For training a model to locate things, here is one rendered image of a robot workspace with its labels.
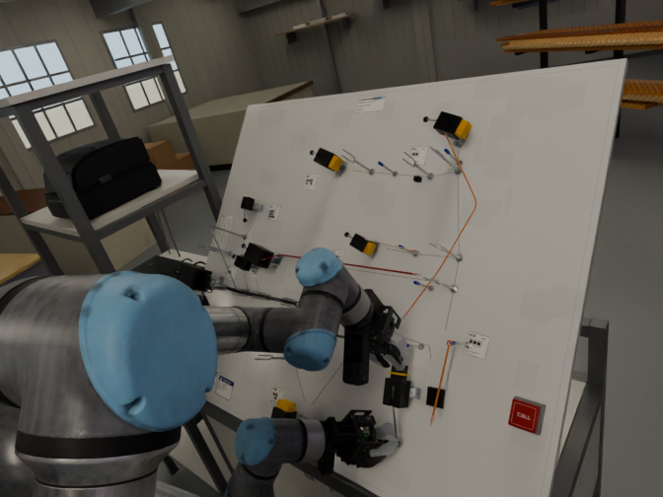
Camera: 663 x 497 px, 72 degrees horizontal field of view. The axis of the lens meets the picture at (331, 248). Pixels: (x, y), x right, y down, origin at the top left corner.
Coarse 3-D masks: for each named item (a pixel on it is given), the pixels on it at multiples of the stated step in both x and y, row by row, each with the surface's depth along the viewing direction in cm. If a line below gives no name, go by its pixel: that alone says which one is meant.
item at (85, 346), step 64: (0, 320) 35; (64, 320) 32; (128, 320) 31; (192, 320) 37; (0, 384) 34; (64, 384) 31; (128, 384) 30; (192, 384) 35; (64, 448) 30; (128, 448) 32
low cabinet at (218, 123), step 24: (240, 96) 877; (264, 96) 783; (288, 96) 760; (312, 96) 838; (168, 120) 798; (192, 120) 743; (216, 120) 723; (240, 120) 704; (216, 144) 747; (216, 168) 775
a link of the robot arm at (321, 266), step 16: (304, 256) 77; (320, 256) 75; (336, 256) 78; (304, 272) 74; (320, 272) 73; (336, 272) 74; (304, 288) 76; (320, 288) 73; (336, 288) 74; (352, 288) 78; (352, 304) 79
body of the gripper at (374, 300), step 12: (372, 300) 87; (372, 312) 84; (360, 324) 83; (372, 324) 88; (384, 324) 87; (396, 324) 91; (372, 336) 87; (384, 336) 87; (372, 348) 89; (384, 348) 87
